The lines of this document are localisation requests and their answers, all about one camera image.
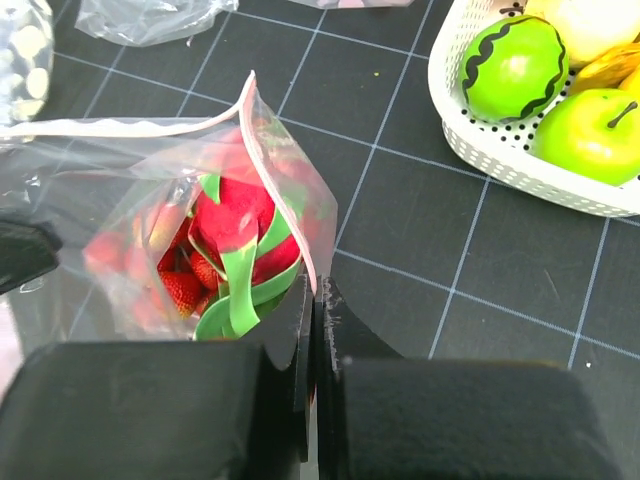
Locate pale yellow peach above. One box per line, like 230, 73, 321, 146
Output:
524, 0, 639, 67

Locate white perforated plastic basket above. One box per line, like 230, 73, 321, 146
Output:
427, 1, 639, 218

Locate red lychee bunch with leaves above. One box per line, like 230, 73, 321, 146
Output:
83, 202, 224, 330

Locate green apple with stem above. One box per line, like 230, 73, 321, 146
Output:
531, 88, 639, 187

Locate clear zip bag pink zipper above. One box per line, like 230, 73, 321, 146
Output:
0, 69, 340, 396

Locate clear bag white dots front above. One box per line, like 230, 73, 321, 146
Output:
1, 0, 54, 126

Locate light green apple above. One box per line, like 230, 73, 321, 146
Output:
458, 15, 569, 124

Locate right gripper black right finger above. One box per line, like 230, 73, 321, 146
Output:
314, 277, 620, 479

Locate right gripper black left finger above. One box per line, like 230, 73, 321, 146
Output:
1, 276, 313, 479

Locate crumpled clear bag pink dots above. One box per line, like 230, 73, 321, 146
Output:
293, 0, 413, 10

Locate pink dragon fruit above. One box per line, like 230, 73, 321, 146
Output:
188, 174, 302, 340

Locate clear bag blue zipper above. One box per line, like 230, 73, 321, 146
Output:
75, 0, 239, 47

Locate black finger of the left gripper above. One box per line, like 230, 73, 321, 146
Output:
1, 219, 63, 294

